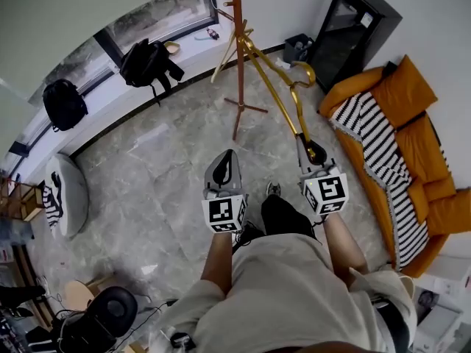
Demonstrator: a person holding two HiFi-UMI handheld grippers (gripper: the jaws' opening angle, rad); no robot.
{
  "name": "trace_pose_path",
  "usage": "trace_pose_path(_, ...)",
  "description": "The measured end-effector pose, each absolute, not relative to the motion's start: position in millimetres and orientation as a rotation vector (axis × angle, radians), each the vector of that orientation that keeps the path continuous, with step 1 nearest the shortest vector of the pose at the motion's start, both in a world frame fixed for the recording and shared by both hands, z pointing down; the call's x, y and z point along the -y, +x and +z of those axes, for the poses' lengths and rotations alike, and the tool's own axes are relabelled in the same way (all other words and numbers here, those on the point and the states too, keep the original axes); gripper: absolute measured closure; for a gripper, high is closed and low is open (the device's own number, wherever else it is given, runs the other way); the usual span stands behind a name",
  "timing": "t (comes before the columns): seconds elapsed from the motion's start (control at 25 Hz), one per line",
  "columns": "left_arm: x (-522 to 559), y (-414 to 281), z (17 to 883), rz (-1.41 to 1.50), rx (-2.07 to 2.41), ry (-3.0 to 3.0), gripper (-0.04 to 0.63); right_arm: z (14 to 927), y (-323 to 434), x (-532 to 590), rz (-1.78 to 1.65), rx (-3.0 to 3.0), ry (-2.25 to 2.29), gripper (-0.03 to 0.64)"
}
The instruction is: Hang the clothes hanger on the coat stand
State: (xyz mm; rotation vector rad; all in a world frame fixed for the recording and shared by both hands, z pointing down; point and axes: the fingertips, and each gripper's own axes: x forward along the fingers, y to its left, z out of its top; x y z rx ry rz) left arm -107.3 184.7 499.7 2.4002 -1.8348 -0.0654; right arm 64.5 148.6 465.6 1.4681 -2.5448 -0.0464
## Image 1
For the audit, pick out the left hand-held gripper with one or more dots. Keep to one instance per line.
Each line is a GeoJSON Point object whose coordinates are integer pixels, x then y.
{"type": "Point", "coordinates": [223, 212]}

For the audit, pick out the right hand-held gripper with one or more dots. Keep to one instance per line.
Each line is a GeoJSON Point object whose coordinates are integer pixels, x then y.
{"type": "Point", "coordinates": [327, 193]}

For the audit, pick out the gold metal clothes hanger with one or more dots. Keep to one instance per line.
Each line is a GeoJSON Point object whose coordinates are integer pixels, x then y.
{"type": "Point", "coordinates": [272, 86]}

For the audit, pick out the brown wooden coat stand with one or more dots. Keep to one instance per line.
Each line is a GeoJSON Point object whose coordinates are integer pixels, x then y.
{"type": "Point", "coordinates": [240, 61]}

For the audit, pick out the person's left forearm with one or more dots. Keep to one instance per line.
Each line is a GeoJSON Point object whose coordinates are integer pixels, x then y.
{"type": "Point", "coordinates": [218, 259]}

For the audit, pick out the person's right forearm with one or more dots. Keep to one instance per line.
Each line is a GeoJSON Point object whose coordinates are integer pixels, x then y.
{"type": "Point", "coordinates": [344, 245]}

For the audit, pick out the pale yellow clothes hanger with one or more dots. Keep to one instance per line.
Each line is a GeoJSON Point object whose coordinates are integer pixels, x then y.
{"type": "Point", "coordinates": [225, 59]}

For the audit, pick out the person's grey shoe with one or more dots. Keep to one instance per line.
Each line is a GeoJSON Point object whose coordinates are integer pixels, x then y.
{"type": "Point", "coordinates": [273, 189]}

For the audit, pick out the black white striped blanket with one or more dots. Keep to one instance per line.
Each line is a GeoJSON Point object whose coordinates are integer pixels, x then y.
{"type": "Point", "coordinates": [375, 149]}

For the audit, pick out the person's black shoe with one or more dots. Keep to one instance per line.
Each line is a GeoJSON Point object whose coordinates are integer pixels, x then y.
{"type": "Point", "coordinates": [247, 232]}

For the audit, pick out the person's black trousers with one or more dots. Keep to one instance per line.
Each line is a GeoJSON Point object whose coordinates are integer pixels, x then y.
{"type": "Point", "coordinates": [285, 215]}

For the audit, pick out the crumpled white tissue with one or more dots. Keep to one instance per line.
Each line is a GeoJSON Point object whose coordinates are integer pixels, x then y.
{"type": "Point", "coordinates": [282, 63]}

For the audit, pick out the black waste bin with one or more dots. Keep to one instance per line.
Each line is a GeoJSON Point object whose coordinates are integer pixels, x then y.
{"type": "Point", "coordinates": [297, 48]}

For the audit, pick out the orange sofa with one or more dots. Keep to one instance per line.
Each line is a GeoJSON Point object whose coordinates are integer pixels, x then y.
{"type": "Point", "coordinates": [416, 131]}

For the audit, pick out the black glass-door cabinet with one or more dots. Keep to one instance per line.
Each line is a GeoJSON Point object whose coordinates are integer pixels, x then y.
{"type": "Point", "coordinates": [349, 39]}

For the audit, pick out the large black backpack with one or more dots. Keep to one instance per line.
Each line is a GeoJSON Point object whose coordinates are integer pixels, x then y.
{"type": "Point", "coordinates": [147, 63]}

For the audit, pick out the yellow cap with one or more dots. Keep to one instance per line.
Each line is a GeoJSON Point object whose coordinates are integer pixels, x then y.
{"type": "Point", "coordinates": [175, 48]}

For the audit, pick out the person's beige shirt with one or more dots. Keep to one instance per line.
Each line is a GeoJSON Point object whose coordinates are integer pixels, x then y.
{"type": "Point", "coordinates": [290, 292]}

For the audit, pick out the small toy figure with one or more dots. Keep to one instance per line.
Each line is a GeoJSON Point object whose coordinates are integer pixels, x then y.
{"type": "Point", "coordinates": [212, 33]}

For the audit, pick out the grey beanbag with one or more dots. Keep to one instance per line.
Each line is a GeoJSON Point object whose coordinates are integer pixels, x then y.
{"type": "Point", "coordinates": [71, 193]}

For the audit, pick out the small black backpack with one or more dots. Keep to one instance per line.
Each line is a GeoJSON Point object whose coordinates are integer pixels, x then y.
{"type": "Point", "coordinates": [64, 105]}

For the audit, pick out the small black white striped cloth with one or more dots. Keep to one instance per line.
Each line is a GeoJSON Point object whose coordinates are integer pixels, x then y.
{"type": "Point", "coordinates": [51, 206]}

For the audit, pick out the round wooden stool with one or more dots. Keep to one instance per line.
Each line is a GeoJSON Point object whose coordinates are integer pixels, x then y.
{"type": "Point", "coordinates": [78, 294]}

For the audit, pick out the black office chair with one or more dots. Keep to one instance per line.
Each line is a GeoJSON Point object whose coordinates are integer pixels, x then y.
{"type": "Point", "coordinates": [99, 318]}

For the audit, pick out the white cardboard boxes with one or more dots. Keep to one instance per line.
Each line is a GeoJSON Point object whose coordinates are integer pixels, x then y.
{"type": "Point", "coordinates": [439, 307]}

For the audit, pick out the wooden rack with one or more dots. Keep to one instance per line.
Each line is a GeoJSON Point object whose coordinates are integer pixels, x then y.
{"type": "Point", "coordinates": [22, 200]}

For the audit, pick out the black window frame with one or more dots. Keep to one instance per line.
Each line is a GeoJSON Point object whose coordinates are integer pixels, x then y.
{"type": "Point", "coordinates": [110, 46]}

